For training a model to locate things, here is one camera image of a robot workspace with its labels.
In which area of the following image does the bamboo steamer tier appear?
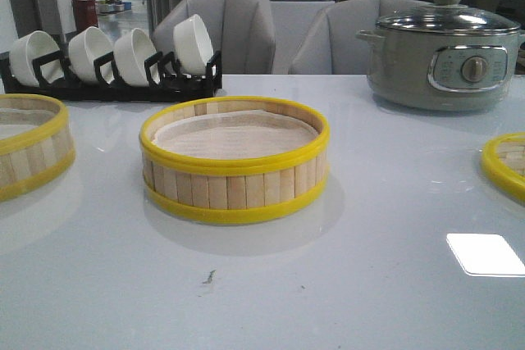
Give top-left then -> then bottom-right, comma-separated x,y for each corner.
139,96 -> 330,225
1,93 -> 75,201

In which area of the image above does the yellow bamboo steamer lid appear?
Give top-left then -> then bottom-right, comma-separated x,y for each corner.
481,132 -> 524,205

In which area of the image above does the grey chair right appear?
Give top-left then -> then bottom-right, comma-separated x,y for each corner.
288,0 -> 425,75

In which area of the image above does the grey chair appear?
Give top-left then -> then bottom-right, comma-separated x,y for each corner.
153,0 -> 276,75
288,0 -> 425,75

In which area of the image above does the white bowl right end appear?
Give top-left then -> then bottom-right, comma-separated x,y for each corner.
173,14 -> 214,76

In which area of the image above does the grey chair left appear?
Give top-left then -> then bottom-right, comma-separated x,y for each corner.
153,0 -> 276,75

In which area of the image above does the white bowl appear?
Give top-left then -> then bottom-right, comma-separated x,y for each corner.
9,30 -> 59,87
113,28 -> 158,87
68,26 -> 113,84

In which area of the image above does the grey electric cooking pot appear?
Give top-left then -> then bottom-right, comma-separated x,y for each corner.
356,28 -> 524,111

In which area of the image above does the black bowl rack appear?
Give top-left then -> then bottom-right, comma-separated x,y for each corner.
1,50 -> 222,103

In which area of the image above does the red bin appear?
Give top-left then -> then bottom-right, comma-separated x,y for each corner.
71,0 -> 98,33

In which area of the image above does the glass pot lid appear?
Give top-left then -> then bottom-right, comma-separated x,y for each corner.
377,0 -> 520,35

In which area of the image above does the white bowl far left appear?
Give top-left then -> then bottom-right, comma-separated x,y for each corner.
9,30 -> 59,87

